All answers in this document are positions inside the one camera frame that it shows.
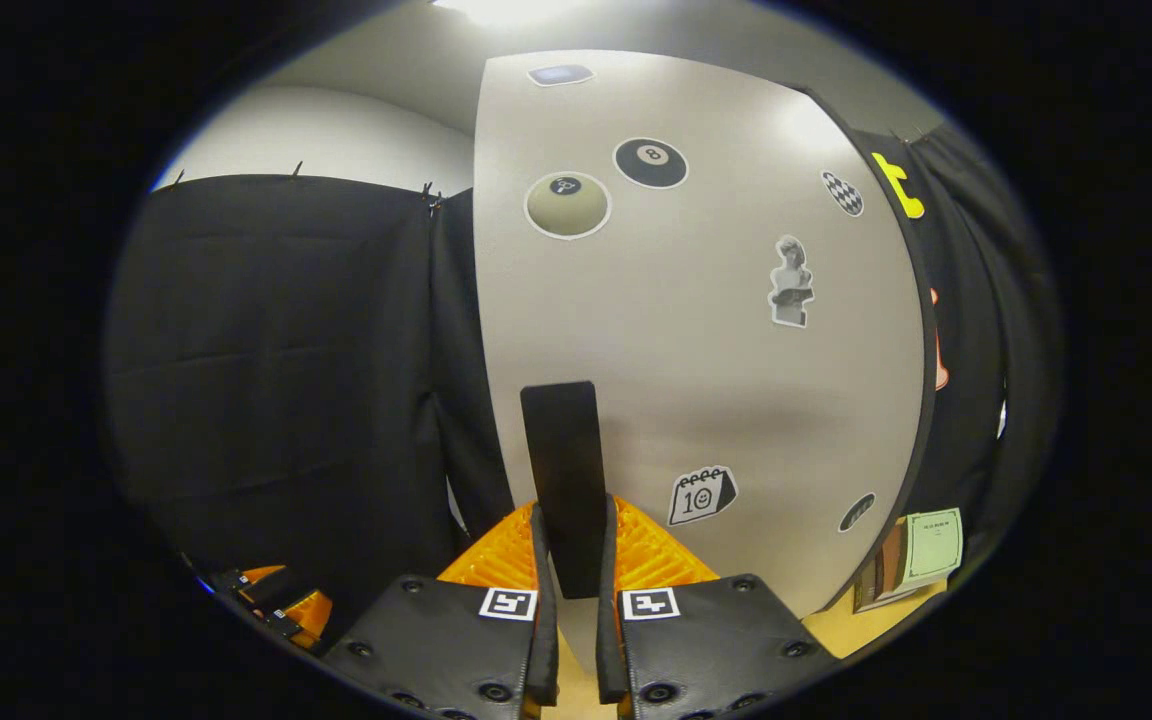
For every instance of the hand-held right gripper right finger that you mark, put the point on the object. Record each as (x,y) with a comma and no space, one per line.
(608,640)

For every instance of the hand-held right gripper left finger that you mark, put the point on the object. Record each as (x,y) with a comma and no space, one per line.
(546,640)

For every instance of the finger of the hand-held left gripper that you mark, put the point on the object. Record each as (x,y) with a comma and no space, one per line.
(261,575)
(308,615)

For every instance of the grey cabinet door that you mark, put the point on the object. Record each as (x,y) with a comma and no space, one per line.
(696,380)

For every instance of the black backdrop cloth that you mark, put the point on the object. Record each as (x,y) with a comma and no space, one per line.
(266,380)

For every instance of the grey book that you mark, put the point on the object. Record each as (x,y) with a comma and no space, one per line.
(871,595)

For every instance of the brown book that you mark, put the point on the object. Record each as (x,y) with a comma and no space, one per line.
(892,565)

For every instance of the pale green book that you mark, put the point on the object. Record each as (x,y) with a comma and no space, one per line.
(933,545)

